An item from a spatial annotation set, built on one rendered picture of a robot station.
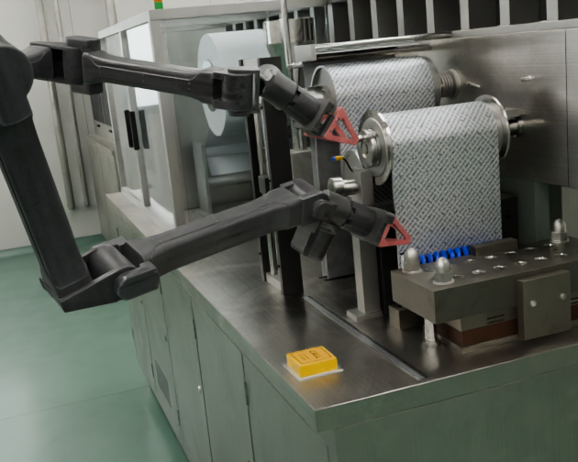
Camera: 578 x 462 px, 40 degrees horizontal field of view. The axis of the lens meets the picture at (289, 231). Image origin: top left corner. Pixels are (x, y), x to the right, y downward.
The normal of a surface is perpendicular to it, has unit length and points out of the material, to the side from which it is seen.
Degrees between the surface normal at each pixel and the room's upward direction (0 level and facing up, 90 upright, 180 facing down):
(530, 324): 90
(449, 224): 90
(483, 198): 90
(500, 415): 90
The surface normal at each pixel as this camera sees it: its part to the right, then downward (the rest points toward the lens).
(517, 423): 0.34, 0.18
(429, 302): -0.93, 0.17
